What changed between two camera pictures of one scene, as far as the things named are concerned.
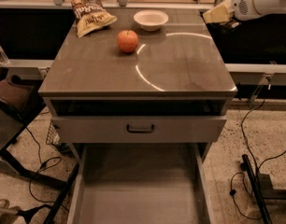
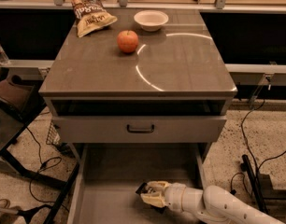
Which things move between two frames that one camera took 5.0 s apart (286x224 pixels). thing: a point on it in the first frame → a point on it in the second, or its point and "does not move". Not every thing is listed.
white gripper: [244, 7] → [175, 195]
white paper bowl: [150, 20] does not move
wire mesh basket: [53, 134] does not move
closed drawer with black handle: [138, 129] does not move
